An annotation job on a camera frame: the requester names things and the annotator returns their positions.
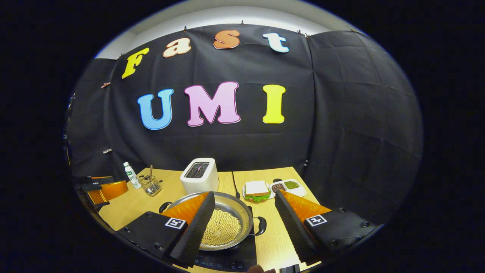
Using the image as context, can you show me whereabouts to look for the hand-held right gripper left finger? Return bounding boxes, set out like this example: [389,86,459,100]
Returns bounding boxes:
[117,191,216,267]

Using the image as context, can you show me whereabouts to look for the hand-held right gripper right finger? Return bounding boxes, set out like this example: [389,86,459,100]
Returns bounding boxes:
[275,190,379,266]

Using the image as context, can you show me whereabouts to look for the pile of yellow soybeans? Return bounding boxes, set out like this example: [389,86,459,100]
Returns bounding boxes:
[201,209,242,246]

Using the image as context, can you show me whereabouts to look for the black induction cooktop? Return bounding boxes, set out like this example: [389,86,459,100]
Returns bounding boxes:
[193,207,258,273]

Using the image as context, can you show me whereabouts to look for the steel pot with black handles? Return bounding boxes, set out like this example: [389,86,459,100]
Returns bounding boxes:
[158,191,267,251]

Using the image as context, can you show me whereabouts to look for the white bottle with green label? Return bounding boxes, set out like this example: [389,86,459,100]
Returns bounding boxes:
[123,162,141,189]

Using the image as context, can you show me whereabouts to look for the small white plate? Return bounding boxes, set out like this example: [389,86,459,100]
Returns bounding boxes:
[242,183,274,202]

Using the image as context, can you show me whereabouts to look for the white divided dish of beans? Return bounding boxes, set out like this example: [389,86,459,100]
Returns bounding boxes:
[270,179,307,198]

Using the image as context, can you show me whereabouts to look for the white toaster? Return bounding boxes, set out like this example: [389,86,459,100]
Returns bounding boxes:
[180,158,219,195]

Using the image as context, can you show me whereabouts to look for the sandwich with lettuce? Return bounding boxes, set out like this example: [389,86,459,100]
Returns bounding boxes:
[244,180,271,202]

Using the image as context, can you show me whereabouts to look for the dark equipment stand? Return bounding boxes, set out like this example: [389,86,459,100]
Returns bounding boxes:
[63,93,76,167]

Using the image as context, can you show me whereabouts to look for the wire mesh holder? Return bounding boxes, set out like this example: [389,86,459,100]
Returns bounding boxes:
[140,178,162,197]

